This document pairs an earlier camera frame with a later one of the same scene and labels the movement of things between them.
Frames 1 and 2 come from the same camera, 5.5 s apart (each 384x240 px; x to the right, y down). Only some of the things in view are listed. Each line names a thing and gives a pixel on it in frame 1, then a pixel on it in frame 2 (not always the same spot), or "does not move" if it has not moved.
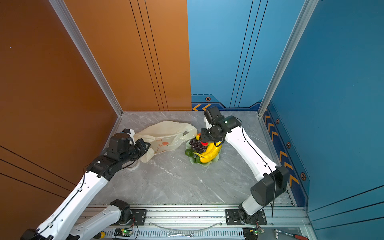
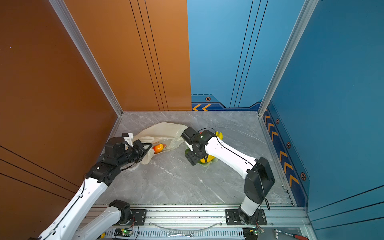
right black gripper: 203,136 to 191,159
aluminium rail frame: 202,222 does not move
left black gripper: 140,143 does not move
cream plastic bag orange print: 163,136 does not move
